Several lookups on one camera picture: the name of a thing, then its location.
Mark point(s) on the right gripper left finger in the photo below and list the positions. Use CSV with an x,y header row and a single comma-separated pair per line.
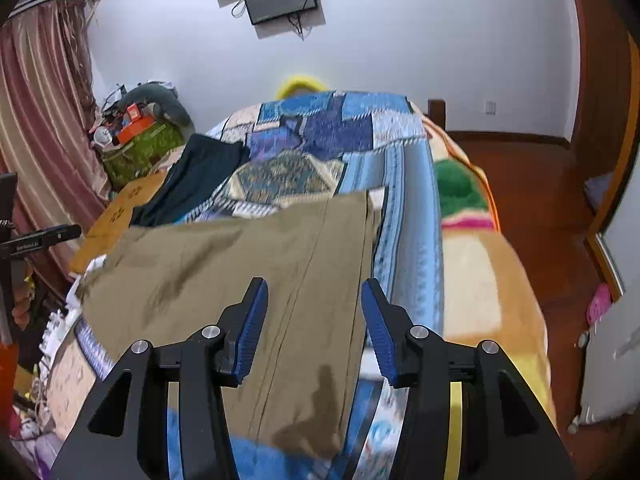
x,y
122,428

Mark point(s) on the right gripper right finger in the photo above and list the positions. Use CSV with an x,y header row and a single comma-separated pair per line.
x,y
468,400

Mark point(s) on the khaki pants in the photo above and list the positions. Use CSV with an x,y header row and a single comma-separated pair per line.
x,y
283,291

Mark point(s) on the wooden headboard panel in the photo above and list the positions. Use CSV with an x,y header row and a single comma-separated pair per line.
x,y
115,219

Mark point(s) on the yellow orange fleece blanket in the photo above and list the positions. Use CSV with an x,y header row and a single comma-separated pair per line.
x,y
487,294

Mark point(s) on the striped pink curtain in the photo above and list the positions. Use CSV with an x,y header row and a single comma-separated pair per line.
x,y
47,109

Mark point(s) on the green patterned bag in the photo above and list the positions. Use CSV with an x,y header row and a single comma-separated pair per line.
x,y
135,158

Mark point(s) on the orange box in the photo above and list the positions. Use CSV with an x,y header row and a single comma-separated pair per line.
x,y
138,122

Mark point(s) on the pink slipper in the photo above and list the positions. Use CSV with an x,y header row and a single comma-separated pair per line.
x,y
599,304

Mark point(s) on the dark navy garment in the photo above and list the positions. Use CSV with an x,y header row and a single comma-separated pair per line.
x,y
204,164

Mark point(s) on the grey plush toy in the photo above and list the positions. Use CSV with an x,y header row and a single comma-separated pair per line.
x,y
164,102

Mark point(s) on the blue patchwork bedsheet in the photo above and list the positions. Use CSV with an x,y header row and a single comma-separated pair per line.
x,y
302,150

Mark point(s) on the brown wooden door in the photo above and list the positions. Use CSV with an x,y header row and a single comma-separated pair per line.
x,y
606,130

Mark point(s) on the yellow plush item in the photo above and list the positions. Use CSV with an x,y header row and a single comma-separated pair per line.
x,y
300,84

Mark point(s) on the wall power socket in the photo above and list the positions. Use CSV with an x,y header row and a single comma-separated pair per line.
x,y
490,108

